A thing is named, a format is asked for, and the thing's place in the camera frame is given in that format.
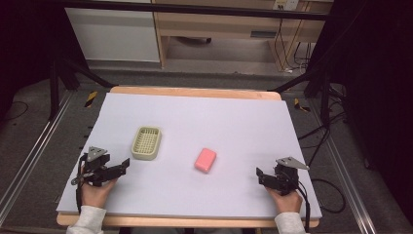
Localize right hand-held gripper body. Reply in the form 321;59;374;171
263;156;311;197

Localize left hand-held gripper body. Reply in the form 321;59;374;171
71;145;124;188

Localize yellow-green plastic basket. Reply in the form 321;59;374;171
131;126;163;162

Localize pink soap bar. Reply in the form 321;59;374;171
194;147;218;175

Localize person's right hand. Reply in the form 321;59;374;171
265;186;304;215

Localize person's left hand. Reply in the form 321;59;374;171
80;177;119;210

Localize yellow black floor tape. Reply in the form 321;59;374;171
84;90;98;109
293;97;312;114

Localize white foam table mat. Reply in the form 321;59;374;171
56;92;323;219

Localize wooden table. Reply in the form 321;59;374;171
56;85;321;229

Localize white cabinet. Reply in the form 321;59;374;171
64;6;161;63

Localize black curtain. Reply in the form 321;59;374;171
0;0;82;113
311;0;413;226

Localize light wooden desk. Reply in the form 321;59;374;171
151;0;335;71

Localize white power strip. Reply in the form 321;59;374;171
272;0;300;11

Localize right hand-held gripper black cable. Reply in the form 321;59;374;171
295;178;312;234

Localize hand-held gripper black cable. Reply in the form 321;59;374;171
75;153;90;215
295;178;312;234

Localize left hand-held gripper black cable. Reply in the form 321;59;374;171
75;153;90;215

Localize black looped floor cable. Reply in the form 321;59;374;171
311;177;347;215

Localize aluminium floor rail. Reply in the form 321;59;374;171
0;90;75;226
307;97;379;234

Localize black floor cable bundle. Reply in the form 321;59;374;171
297;82;349;168

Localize black metal frame stand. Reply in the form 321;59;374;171
48;57;115;122
267;62;333;129

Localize thin black floor cable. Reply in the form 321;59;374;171
0;99;30;124

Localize hanging desk cables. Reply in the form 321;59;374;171
273;18;314;73

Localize black metal frame crossbar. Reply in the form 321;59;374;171
59;0;329;21

